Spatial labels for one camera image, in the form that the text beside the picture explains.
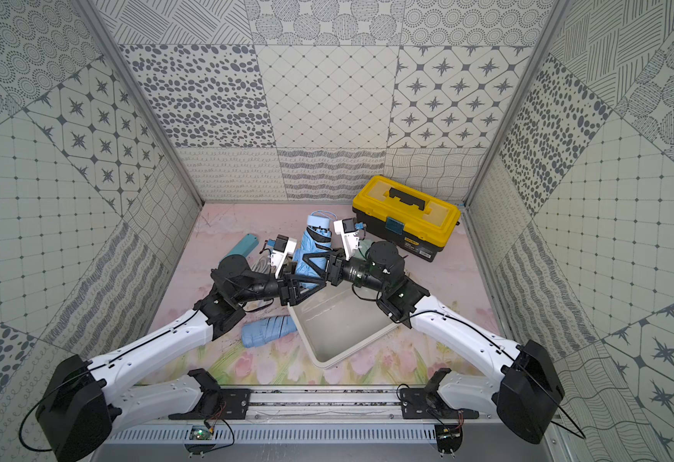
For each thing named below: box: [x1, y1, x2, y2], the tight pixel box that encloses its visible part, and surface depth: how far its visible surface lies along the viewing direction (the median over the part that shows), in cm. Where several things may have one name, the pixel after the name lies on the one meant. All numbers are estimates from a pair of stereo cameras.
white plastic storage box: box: [286, 281, 403, 369], surface depth 89 cm
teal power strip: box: [219, 232, 260, 263], surface depth 107 cm
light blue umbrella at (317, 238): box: [293, 214, 333, 290], surface depth 65 cm
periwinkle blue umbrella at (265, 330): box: [240, 314, 298, 349], surface depth 85 cm
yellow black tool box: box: [352, 175, 462, 263], surface depth 98 cm
